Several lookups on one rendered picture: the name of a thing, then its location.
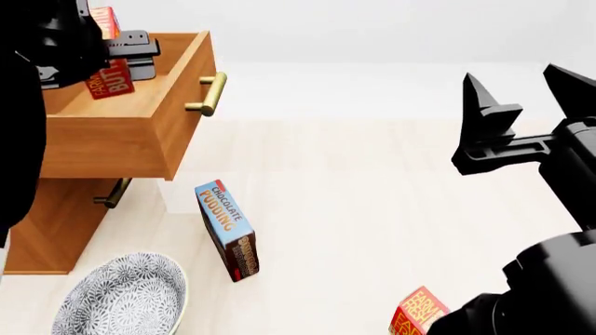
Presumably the dark brass drawer handle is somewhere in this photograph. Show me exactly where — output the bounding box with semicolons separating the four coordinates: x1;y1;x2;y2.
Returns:
92;177;133;210

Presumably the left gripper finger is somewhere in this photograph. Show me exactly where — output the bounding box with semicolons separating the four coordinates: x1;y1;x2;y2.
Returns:
124;56;158;82
104;30;162;60

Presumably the red farm fresh butter box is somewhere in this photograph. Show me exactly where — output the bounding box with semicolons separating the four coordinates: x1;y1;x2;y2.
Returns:
387;285;452;335
84;58;137;101

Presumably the wooden cabinet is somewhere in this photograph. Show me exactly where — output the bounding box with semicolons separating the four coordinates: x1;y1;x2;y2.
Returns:
2;176;134;276

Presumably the red orange carton box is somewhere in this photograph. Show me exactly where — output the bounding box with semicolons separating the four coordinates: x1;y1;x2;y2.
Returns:
89;6;123;41

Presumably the grey patterned ceramic bowl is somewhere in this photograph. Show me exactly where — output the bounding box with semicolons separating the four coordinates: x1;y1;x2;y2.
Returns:
50;251;190;335

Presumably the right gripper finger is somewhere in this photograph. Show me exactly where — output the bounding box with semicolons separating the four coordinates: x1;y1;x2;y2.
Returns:
457;72;524;151
542;62;596;120

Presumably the wooden cabinet drawer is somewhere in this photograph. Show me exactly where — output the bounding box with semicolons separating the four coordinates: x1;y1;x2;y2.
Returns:
39;30;219;182

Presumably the chocolate pudding box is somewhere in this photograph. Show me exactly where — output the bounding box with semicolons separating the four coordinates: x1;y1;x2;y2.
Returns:
194;179;261;284

